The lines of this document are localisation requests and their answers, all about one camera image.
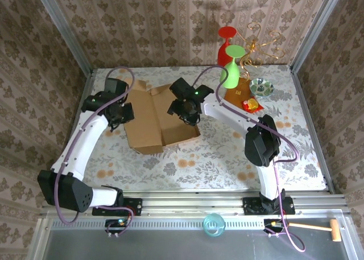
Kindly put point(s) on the brown cardboard box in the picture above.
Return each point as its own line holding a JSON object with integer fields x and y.
{"x": 148, "y": 123}

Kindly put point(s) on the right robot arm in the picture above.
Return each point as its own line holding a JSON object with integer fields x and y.
{"x": 261, "y": 146}

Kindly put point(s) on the brown wooden board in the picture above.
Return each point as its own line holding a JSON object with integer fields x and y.
{"x": 237, "y": 93}

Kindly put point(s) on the green plastic goblet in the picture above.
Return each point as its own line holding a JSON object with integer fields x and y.
{"x": 231, "y": 76}

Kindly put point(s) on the red yellow snack packet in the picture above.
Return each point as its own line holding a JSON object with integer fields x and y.
{"x": 251, "y": 105}

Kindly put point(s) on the green patterned bowl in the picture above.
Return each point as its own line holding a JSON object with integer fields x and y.
{"x": 261, "y": 86}

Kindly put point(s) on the red plastic goblet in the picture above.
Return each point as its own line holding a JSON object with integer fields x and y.
{"x": 227, "y": 32}

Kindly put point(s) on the left black connector board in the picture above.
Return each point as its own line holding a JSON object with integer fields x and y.
{"x": 116, "y": 224}

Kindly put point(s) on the black connector board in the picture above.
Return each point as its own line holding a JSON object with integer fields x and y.
{"x": 273, "y": 225}
{"x": 116, "y": 224}

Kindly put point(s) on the blue glass cup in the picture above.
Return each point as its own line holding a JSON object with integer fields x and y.
{"x": 214, "y": 225}

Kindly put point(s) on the right black connector board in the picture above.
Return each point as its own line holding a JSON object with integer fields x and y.
{"x": 273, "y": 225}

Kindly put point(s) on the wooden mallet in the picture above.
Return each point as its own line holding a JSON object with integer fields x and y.
{"x": 335, "y": 230}

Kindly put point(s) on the aluminium front rail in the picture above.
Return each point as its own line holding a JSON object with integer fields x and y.
{"x": 185, "y": 204}

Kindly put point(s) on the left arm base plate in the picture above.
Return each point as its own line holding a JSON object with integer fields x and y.
{"x": 136, "y": 207}

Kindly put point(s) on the aluminium frame post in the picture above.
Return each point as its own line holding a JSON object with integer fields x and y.
{"x": 65, "y": 29}
{"x": 315, "y": 29}

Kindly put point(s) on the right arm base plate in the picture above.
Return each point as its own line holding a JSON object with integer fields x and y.
{"x": 248, "y": 206}

